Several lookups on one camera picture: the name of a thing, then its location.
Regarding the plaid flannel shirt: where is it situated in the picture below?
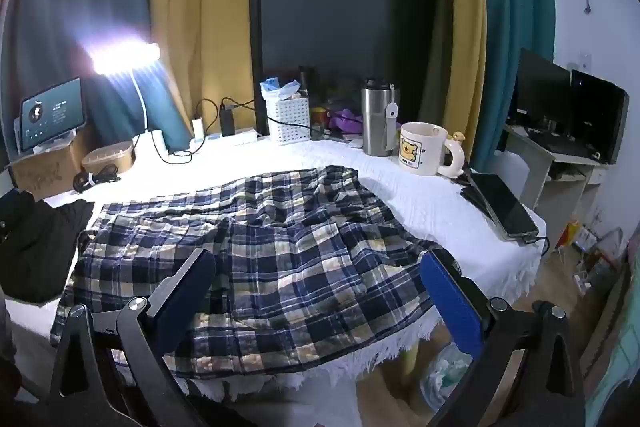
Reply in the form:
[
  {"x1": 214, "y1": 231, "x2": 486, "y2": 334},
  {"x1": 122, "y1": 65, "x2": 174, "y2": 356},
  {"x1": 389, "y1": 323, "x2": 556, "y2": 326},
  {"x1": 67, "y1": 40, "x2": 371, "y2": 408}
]
[{"x1": 50, "y1": 164, "x2": 453, "y2": 380}]

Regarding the yellow curtain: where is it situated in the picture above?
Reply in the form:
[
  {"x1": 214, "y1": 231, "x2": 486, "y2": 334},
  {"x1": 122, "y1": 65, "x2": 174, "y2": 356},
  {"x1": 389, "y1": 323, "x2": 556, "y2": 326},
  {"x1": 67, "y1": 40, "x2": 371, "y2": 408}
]
[
  {"x1": 417, "y1": 0, "x2": 488, "y2": 158},
  {"x1": 150, "y1": 0, "x2": 266, "y2": 142}
]

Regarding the tan oval lidded box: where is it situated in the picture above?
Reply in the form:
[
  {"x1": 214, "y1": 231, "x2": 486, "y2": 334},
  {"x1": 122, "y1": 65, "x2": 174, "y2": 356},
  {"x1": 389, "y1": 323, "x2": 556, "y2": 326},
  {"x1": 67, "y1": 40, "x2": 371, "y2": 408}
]
[{"x1": 81, "y1": 142, "x2": 137, "y2": 175}]

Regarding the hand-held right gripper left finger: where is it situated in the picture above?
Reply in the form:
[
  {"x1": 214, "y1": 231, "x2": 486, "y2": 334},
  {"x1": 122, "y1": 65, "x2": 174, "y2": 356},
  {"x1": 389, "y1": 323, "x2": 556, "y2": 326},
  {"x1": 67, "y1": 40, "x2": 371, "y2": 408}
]
[{"x1": 42, "y1": 248, "x2": 217, "y2": 427}]

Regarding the white power strip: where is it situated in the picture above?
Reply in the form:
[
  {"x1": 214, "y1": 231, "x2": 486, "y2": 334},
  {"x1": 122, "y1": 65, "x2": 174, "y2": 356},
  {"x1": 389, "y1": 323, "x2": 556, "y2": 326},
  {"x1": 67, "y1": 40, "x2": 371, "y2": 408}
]
[{"x1": 190, "y1": 128, "x2": 261, "y2": 152}]

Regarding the purple cloth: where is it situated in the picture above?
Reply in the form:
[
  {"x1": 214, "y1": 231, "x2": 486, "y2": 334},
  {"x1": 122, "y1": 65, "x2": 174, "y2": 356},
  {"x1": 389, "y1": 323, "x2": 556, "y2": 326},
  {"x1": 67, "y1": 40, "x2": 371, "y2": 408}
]
[{"x1": 327, "y1": 108, "x2": 363, "y2": 134}]

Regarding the black monitor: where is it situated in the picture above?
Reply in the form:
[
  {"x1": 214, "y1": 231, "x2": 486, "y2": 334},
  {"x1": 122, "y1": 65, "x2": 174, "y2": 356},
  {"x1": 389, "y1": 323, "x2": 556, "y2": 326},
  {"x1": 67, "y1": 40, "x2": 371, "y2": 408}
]
[
  {"x1": 512, "y1": 48, "x2": 573, "y2": 138},
  {"x1": 570, "y1": 69, "x2": 630, "y2": 165}
]

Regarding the white plastic bag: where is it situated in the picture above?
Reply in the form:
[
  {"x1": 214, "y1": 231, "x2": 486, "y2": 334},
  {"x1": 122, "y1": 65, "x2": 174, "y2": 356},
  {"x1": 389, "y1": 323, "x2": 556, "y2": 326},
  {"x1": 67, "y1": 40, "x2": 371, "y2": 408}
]
[{"x1": 420, "y1": 342, "x2": 473, "y2": 408}]

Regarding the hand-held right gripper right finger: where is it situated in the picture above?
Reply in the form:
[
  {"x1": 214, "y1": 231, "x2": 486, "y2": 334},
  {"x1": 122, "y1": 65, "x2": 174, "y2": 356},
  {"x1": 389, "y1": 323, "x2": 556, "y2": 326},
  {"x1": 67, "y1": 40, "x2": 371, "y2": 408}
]
[{"x1": 420, "y1": 249, "x2": 588, "y2": 427}]

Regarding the black garment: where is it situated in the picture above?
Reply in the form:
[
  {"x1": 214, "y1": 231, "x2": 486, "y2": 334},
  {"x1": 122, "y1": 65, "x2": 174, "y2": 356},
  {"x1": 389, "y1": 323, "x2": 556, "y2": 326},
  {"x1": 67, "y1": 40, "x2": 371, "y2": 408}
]
[{"x1": 0, "y1": 189, "x2": 95, "y2": 305}]

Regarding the smart display tablet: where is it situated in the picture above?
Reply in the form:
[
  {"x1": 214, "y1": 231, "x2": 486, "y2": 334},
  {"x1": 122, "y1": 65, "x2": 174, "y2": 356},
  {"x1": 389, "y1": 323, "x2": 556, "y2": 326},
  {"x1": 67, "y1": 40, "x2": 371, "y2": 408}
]
[{"x1": 19, "y1": 78, "x2": 88, "y2": 152}]

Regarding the steel tumbler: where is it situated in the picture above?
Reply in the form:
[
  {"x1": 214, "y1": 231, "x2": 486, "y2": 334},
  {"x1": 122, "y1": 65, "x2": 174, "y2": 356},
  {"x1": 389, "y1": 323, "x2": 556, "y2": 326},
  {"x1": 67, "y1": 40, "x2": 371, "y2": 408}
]
[{"x1": 361, "y1": 78, "x2": 401, "y2": 158}]

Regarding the white plastic basket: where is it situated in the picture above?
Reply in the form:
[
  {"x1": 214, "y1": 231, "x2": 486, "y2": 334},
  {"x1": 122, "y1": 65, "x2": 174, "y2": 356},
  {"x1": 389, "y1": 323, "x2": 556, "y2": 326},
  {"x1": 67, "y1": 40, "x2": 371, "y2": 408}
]
[{"x1": 265, "y1": 98, "x2": 312, "y2": 146}]

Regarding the white computer desk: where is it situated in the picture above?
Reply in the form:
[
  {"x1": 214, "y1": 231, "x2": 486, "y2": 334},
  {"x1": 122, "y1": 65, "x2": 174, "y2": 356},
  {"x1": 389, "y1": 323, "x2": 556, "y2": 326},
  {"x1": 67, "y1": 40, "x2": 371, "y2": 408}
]
[{"x1": 500, "y1": 124, "x2": 608, "y2": 218}]

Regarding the black charger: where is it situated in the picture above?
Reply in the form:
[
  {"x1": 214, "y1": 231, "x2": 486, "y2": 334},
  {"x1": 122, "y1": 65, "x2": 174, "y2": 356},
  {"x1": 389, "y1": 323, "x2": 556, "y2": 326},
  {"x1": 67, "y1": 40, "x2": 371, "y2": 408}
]
[{"x1": 219, "y1": 104, "x2": 237, "y2": 138}]

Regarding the black cable bundle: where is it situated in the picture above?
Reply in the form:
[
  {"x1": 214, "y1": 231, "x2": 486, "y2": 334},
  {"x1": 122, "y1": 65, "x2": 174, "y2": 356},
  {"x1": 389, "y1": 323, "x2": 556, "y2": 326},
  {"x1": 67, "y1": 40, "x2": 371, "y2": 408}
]
[{"x1": 72, "y1": 164, "x2": 122, "y2": 194}]

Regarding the cardboard box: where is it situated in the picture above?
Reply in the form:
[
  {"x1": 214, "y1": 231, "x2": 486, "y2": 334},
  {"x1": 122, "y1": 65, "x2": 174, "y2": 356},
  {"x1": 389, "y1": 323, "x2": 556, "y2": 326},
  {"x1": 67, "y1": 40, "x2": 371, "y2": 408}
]
[{"x1": 9, "y1": 127, "x2": 93, "y2": 202}]

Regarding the white desk lamp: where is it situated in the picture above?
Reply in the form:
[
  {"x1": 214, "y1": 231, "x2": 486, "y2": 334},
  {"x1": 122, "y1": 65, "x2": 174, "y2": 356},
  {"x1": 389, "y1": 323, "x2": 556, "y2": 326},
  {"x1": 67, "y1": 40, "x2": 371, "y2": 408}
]
[{"x1": 90, "y1": 41, "x2": 166, "y2": 165}]

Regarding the white bear mug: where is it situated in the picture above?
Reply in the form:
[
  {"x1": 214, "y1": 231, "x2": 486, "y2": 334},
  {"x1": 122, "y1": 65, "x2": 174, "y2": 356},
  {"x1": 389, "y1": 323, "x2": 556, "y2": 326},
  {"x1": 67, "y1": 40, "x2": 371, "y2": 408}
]
[{"x1": 398, "y1": 122, "x2": 467, "y2": 179}]

